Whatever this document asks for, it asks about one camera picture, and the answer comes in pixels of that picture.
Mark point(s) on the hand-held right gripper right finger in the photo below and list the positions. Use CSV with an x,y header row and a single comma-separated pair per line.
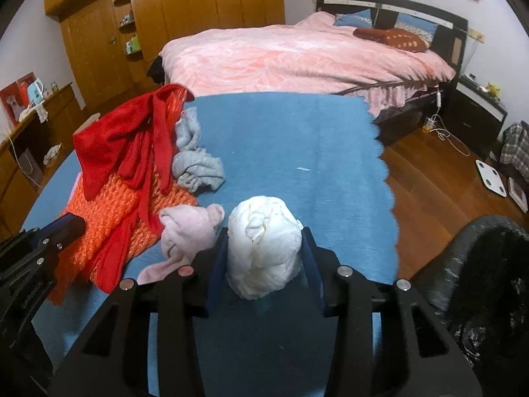
x,y
313,264

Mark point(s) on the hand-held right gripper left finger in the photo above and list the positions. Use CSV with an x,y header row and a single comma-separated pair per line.
x,y
217,273

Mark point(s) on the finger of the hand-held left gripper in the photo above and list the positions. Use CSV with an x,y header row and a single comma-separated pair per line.
x,y
62,227

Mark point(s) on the orange knitted scarf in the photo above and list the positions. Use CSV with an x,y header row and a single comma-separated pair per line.
x,y
103,215

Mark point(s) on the white wad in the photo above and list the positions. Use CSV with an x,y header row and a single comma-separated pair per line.
x,y
264,248

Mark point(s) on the pink wad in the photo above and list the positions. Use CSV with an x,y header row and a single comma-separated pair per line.
x,y
186,231

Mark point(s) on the red cloth strips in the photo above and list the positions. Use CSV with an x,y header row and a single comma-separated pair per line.
x,y
115,132

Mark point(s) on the trash bin with black liner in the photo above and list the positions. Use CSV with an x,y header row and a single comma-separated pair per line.
x,y
487,256

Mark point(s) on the wooden dresser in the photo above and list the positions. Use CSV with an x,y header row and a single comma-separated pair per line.
x,y
24,144

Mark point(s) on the grey knit cloth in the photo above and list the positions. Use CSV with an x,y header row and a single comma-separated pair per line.
x,y
198,169

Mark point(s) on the white stool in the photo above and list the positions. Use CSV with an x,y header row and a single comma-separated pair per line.
x,y
86,122

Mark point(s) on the blue table mat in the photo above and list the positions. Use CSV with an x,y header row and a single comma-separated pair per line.
x,y
289,153

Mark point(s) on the red box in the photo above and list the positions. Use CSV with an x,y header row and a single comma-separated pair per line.
x,y
12,99

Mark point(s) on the light blue appliance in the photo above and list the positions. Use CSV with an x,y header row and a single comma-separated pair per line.
x,y
36,91

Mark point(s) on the black cloth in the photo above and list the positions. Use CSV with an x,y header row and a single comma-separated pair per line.
x,y
156,70

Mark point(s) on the small shelf bottles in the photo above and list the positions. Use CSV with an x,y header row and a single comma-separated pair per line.
x,y
132,44

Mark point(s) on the white bathroom scale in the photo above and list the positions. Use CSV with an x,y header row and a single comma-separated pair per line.
x,y
491,178

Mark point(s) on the pink bed blanket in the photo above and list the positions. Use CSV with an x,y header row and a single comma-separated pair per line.
x,y
289,58

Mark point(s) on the dark nightstand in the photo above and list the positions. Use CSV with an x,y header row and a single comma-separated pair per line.
x,y
471,120

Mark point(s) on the pink-faced bathroom scale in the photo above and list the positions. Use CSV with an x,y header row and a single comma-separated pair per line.
x,y
518,192

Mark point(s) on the plaid bag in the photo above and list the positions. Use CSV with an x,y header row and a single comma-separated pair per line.
x,y
516,144

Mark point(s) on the red-brown dotted pillow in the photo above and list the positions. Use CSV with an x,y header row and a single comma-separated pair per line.
x,y
392,39

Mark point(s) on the blue pillow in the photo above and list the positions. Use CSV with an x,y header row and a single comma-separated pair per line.
x,y
417,25
351,18

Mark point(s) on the yellow plush toy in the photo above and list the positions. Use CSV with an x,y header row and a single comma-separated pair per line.
x,y
493,90

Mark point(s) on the wooden wardrobe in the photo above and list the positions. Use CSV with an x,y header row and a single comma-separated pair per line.
x,y
186,0

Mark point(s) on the dark wooden bed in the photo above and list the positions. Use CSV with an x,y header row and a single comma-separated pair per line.
x,y
448,29

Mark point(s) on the wall socket strip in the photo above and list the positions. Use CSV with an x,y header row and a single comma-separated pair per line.
x,y
476,35

